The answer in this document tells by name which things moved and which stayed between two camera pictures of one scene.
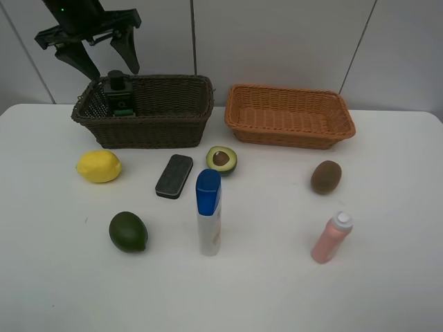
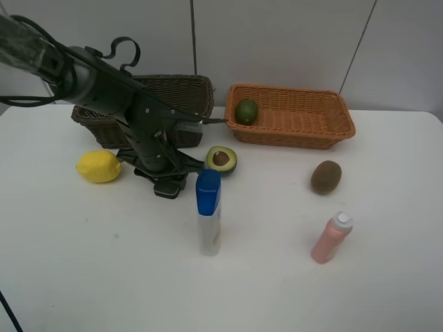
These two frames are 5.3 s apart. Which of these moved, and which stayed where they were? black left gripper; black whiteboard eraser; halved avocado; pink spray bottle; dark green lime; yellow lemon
Moved: black left gripper; dark green lime
Stayed: pink spray bottle; halved avocado; black whiteboard eraser; yellow lemon
